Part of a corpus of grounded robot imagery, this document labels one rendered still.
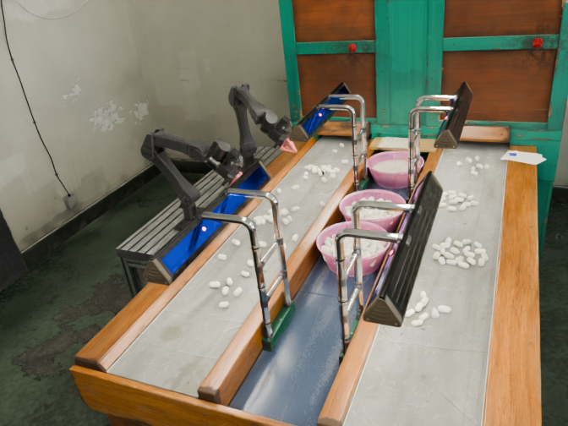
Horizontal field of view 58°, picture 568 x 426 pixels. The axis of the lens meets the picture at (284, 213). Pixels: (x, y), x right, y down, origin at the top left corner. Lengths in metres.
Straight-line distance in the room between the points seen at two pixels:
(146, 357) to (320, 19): 1.86
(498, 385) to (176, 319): 0.94
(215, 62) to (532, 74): 2.40
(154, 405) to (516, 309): 1.04
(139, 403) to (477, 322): 0.97
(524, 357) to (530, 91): 1.50
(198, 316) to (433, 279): 0.76
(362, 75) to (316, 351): 1.59
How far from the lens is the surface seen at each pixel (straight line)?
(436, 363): 1.46
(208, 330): 1.61
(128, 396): 1.56
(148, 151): 2.29
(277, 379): 1.51
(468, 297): 1.68
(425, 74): 2.68
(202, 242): 1.40
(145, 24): 4.47
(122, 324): 1.70
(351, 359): 1.42
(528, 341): 1.53
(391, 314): 1.07
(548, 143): 2.75
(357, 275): 1.51
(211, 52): 4.17
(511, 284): 1.72
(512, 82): 2.66
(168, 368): 1.53
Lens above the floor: 1.76
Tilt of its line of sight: 28 degrees down
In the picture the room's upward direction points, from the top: 7 degrees counter-clockwise
